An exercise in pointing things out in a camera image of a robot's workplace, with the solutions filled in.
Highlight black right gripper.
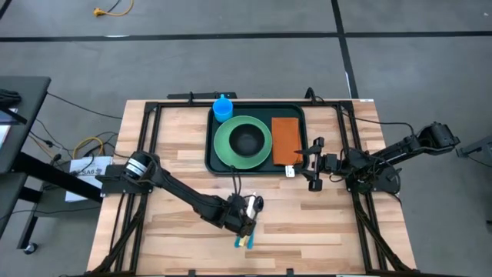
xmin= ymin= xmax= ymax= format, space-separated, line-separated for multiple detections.
xmin=294 ymin=136 xmax=341 ymax=192

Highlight knife with cream handle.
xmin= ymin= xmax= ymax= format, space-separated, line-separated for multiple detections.
xmin=238 ymin=192 xmax=258 ymax=249

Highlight orange cloth napkin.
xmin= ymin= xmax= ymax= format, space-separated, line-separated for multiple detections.
xmin=271 ymin=116 xmax=304 ymax=167

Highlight black bowl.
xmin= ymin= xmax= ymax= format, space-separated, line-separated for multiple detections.
xmin=228 ymin=123 xmax=266 ymax=158

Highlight green plate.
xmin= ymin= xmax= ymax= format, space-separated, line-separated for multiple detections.
xmin=213 ymin=115 xmax=274 ymax=171

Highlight blue plastic mug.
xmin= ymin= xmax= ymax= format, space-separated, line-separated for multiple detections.
xmin=212 ymin=93 xmax=234 ymax=123

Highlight dark green tray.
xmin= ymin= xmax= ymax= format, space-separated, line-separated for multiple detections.
xmin=204 ymin=102 xmax=310 ymax=176

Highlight black power strip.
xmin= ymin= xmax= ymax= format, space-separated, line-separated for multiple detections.
xmin=166 ymin=91 xmax=238 ymax=102

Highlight white printed paper sheet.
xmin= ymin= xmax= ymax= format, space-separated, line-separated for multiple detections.
xmin=64 ymin=155 xmax=115 ymax=203

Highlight grey stand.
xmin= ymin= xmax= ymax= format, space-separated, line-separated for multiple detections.
xmin=455 ymin=133 xmax=492 ymax=159

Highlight black desk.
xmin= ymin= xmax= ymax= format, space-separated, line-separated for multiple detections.
xmin=0 ymin=75 xmax=104 ymax=255

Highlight white papers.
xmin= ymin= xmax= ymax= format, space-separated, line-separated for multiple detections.
xmin=0 ymin=108 xmax=12 ymax=149

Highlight black item on desk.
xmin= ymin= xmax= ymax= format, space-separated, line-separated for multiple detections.
xmin=0 ymin=88 xmax=22 ymax=109

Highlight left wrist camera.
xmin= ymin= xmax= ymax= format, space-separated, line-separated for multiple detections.
xmin=226 ymin=194 xmax=248 ymax=212

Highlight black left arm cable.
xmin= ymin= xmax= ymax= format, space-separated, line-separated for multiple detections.
xmin=228 ymin=164 xmax=243 ymax=198

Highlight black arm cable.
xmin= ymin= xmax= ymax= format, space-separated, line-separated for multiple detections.
xmin=228 ymin=164 xmax=243 ymax=198
xmin=340 ymin=108 xmax=418 ymax=136

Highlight black bracket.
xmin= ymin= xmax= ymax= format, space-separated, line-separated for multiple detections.
xmin=304 ymin=86 xmax=322 ymax=104

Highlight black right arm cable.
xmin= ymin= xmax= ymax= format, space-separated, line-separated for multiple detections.
xmin=340 ymin=108 xmax=418 ymax=136

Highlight black aluminium table frame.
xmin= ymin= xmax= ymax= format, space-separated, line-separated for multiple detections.
xmin=86 ymin=98 xmax=420 ymax=277

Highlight black floor cable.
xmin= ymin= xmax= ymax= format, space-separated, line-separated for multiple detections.
xmin=46 ymin=92 xmax=124 ymax=120
xmin=466 ymin=152 xmax=492 ymax=169

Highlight yellow coiled cable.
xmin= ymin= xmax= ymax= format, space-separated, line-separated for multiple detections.
xmin=71 ymin=135 xmax=106 ymax=159

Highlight black cable bundle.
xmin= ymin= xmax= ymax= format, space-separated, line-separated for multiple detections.
xmin=28 ymin=118 xmax=121 ymax=165

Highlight yellow extension cord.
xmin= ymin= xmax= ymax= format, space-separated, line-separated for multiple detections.
xmin=92 ymin=0 xmax=135 ymax=18

